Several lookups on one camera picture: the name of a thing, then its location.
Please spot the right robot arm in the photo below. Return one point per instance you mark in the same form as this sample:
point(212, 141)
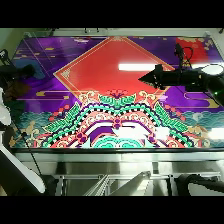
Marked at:
point(200, 80)

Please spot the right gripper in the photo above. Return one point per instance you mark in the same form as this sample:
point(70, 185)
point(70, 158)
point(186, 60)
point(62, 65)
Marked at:
point(158, 77)

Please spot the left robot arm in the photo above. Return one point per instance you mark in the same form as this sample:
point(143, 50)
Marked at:
point(20, 173)

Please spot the silver frame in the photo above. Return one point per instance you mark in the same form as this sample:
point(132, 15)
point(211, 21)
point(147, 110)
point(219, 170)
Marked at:
point(133, 166)

